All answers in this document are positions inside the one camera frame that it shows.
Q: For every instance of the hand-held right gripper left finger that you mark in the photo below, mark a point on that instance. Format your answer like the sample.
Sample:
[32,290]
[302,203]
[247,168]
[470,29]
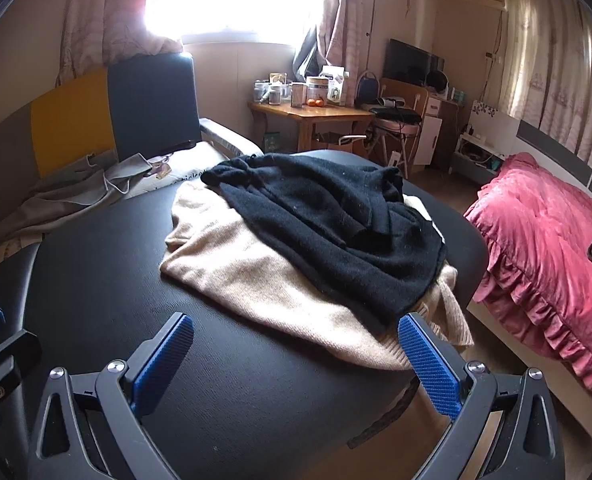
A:
[163,360]

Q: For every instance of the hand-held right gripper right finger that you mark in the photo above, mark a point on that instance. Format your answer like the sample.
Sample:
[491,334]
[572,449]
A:
[428,370]

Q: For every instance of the beige knit sweater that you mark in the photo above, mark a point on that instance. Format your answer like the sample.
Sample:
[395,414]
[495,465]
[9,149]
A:
[236,270]

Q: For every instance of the black knit sweater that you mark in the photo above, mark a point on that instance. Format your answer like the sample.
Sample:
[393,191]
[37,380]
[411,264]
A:
[316,220]

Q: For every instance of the pink ruffled blanket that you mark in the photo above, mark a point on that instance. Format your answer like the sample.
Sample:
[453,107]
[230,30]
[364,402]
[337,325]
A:
[540,240]

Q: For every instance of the white patterned cushion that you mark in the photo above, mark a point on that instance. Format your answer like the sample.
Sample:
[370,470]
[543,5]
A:
[196,162]

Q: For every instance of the grey yellow blue sofa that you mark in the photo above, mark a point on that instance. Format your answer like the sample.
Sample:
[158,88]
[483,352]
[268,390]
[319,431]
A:
[71,115]

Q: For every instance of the white cabinet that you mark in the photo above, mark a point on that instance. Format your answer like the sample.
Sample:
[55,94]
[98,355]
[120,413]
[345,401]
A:
[428,130]

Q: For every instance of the green box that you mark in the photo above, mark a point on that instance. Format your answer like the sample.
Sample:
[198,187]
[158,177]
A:
[273,142]

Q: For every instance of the small chair with black bag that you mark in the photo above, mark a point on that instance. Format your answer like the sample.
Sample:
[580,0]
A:
[395,127]

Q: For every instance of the grey bed headboard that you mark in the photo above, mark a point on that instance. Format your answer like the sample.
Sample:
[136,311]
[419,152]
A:
[555,147]

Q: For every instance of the white bedside shelf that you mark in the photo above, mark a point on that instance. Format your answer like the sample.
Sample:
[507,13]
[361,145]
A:
[483,112]

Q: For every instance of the wooden desk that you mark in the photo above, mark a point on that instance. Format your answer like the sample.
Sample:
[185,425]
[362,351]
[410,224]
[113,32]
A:
[326,112]

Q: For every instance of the dark blue bag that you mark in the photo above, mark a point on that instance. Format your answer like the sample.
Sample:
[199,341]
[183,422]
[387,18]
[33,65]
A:
[367,91]

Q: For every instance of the round black object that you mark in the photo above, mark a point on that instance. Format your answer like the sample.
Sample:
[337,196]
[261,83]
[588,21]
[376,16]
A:
[436,82]

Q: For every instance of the white green carton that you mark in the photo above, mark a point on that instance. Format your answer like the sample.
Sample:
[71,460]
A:
[338,87]

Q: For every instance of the large white canister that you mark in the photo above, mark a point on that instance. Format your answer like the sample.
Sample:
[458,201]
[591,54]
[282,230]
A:
[318,89]

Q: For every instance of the black flat screen television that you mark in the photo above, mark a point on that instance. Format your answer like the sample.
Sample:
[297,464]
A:
[405,62]

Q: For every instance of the pink patterned curtain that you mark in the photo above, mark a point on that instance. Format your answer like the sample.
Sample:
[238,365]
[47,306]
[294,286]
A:
[348,10]
[106,10]

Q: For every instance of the pale striped curtain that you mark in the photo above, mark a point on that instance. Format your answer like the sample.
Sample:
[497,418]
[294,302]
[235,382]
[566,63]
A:
[550,60]

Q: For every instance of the dark grey hanging cloth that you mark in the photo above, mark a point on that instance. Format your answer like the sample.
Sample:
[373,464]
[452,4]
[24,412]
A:
[308,55]

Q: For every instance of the white bed frame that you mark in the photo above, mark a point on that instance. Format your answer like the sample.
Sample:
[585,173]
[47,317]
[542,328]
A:
[525,360]

